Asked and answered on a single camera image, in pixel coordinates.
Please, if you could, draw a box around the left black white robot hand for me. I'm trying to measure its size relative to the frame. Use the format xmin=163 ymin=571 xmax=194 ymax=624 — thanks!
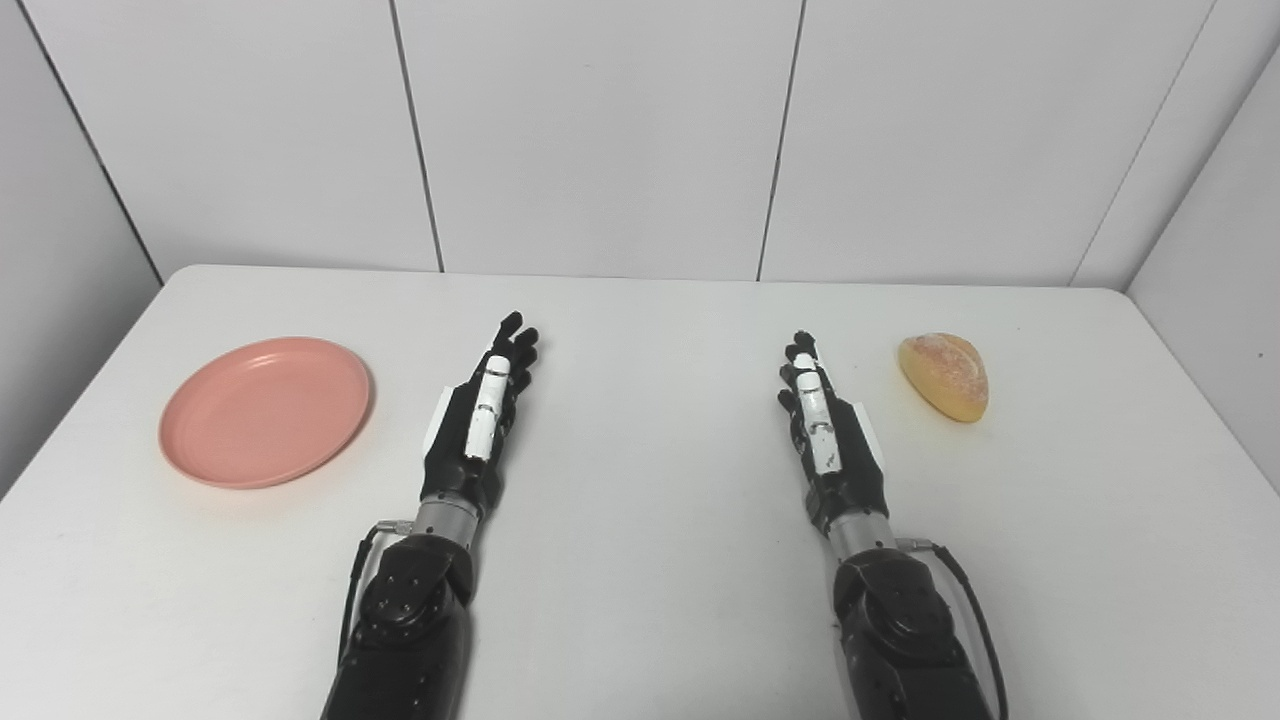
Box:
xmin=419 ymin=311 xmax=540 ymax=518

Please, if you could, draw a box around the pink round plate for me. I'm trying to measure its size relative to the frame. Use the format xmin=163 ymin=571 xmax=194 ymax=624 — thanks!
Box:
xmin=159 ymin=337 xmax=372 ymax=490

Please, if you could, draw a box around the golden bread roll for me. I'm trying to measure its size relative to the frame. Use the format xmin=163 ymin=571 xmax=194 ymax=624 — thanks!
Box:
xmin=897 ymin=332 xmax=990 ymax=424

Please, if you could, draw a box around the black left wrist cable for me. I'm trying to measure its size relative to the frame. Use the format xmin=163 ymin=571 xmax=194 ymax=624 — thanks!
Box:
xmin=338 ymin=518 xmax=416 ymax=666

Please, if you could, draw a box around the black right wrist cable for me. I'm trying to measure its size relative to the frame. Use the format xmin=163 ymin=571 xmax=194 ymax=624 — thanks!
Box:
xmin=896 ymin=537 xmax=1009 ymax=720

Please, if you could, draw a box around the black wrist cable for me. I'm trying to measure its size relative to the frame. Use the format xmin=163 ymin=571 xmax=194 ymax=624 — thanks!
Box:
xmin=896 ymin=537 xmax=1009 ymax=720
xmin=338 ymin=518 xmax=416 ymax=666

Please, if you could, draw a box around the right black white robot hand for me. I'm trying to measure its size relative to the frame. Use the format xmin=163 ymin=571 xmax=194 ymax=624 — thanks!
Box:
xmin=777 ymin=330 xmax=890 ymax=532

